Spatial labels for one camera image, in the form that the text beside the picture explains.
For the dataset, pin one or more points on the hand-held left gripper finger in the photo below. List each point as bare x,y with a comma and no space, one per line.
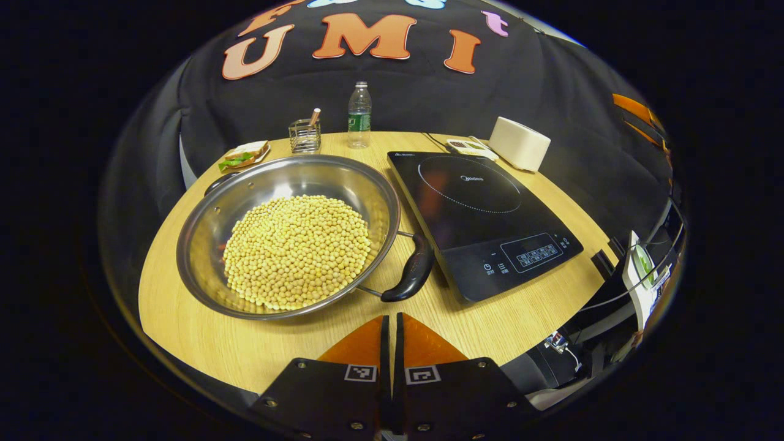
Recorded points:
399,349
385,349

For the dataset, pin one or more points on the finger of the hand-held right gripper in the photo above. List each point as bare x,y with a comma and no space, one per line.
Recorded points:
631,107

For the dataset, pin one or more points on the pile of yellow soybeans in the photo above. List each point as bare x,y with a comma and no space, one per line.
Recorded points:
294,251

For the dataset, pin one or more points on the black induction cooktop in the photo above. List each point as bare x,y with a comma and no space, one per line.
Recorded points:
478,214

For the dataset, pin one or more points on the stainless steel pot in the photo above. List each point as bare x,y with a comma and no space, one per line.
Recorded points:
288,177

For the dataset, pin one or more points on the white toaster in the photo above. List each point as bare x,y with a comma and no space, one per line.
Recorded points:
520,144

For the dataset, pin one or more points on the white and green device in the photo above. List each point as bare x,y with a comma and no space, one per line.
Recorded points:
643,263

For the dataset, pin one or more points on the white divided spice dish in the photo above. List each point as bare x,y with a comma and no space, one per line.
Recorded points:
468,149

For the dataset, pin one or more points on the black backdrop cloth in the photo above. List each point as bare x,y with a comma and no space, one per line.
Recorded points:
429,98

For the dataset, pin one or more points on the small white plate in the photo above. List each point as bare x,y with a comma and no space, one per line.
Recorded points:
264,157

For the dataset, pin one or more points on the clear plastic water bottle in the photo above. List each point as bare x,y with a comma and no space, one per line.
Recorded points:
359,122

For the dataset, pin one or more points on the sandwich with lettuce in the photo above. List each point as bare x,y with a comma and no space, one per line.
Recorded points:
245,153

